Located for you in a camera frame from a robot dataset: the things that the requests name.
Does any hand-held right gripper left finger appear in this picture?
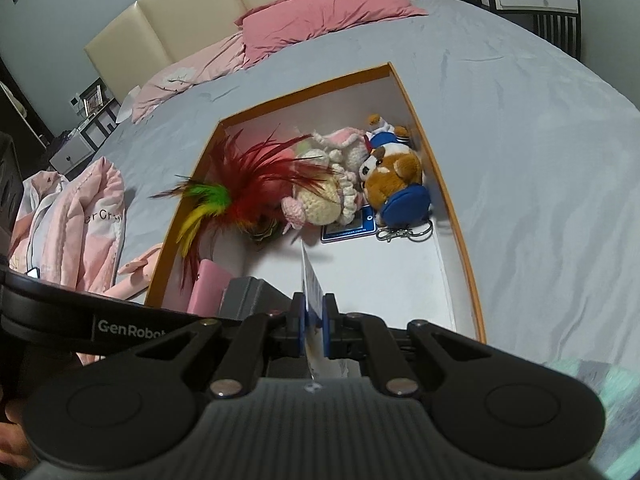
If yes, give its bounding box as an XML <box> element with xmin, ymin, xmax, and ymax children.
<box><xmin>132</xmin><ymin>292</ymin><xmax>307</xmax><ymax>398</ymax></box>

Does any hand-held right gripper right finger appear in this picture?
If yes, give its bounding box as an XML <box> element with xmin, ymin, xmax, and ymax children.
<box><xmin>322</xmin><ymin>294</ymin><xmax>489</xmax><ymax>396</ymax></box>

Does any white paper card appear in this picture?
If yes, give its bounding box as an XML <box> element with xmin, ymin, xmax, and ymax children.
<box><xmin>300</xmin><ymin>242</ymin><xmax>351</xmax><ymax>382</ymax></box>

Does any grey small box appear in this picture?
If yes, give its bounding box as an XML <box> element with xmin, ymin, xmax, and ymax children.
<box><xmin>220</xmin><ymin>276</ymin><xmax>297</xmax><ymax>322</ymax></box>

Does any orange-rimmed white box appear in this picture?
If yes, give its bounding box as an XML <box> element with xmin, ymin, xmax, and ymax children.
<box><xmin>145</xmin><ymin>62</ymin><xmax>487</xmax><ymax>346</ymax></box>

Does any red green yellow feather toy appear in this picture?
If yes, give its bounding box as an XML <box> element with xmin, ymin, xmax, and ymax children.
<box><xmin>149</xmin><ymin>127</ymin><xmax>346</xmax><ymax>294</ymax></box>

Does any person's left hand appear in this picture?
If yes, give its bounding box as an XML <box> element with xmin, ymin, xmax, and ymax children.
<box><xmin>0</xmin><ymin>399</ymin><xmax>35</xmax><ymax>469</ymax></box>

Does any pink fleece jacket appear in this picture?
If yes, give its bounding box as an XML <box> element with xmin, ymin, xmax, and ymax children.
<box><xmin>9</xmin><ymin>156</ymin><xmax>126</xmax><ymax>294</ymax></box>

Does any blue flat card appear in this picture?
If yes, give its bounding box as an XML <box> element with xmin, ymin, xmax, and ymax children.
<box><xmin>320</xmin><ymin>204</ymin><xmax>377</xmax><ymax>245</ymax></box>

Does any pink wallet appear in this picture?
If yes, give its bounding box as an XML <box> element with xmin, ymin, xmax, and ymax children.
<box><xmin>187</xmin><ymin>259</ymin><xmax>236</xmax><ymax>317</ymax></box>

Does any silver keyring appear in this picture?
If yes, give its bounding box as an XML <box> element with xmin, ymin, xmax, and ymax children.
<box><xmin>376</xmin><ymin>219</ymin><xmax>435</xmax><ymax>244</ymax></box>

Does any cream crochet doll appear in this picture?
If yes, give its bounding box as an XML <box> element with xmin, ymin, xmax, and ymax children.
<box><xmin>281</xmin><ymin>149</ymin><xmax>364</xmax><ymax>235</ymax></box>

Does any blue round coin purse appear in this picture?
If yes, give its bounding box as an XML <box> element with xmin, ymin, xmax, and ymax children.
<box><xmin>381</xmin><ymin>184</ymin><xmax>432</xmax><ymax>227</ymax></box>

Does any brown white dog plush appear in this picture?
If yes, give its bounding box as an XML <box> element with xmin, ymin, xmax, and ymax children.
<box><xmin>359</xmin><ymin>142</ymin><xmax>425</xmax><ymax>206</ymax></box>

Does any pink white crochet plush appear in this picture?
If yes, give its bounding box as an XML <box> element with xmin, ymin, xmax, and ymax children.
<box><xmin>312</xmin><ymin>127</ymin><xmax>374</xmax><ymax>173</ymax></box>

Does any blue sailor duck plush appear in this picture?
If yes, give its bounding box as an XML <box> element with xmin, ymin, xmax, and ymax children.
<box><xmin>366</xmin><ymin>114</ymin><xmax>412</xmax><ymax>150</ymax></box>

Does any light pink floral pillow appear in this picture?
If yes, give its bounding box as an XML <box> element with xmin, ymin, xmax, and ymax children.
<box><xmin>131</xmin><ymin>32</ymin><xmax>249</xmax><ymax>124</ymax></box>

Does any person's teal striped clothing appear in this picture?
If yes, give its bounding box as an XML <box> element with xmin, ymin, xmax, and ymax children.
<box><xmin>542</xmin><ymin>359</ymin><xmax>640</xmax><ymax>480</ymax></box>

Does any white nightstand with picture frame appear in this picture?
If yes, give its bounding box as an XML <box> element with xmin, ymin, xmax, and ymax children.
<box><xmin>49</xmin><ymin>100</ymin><xmax>124</xmax><ymax>179</ymax></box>

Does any silver picture frame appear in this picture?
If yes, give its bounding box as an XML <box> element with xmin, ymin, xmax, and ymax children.
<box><xmin>80</xmin><ymin>80</ymin><xmax>109</xmax><ymax>116</ymax></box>

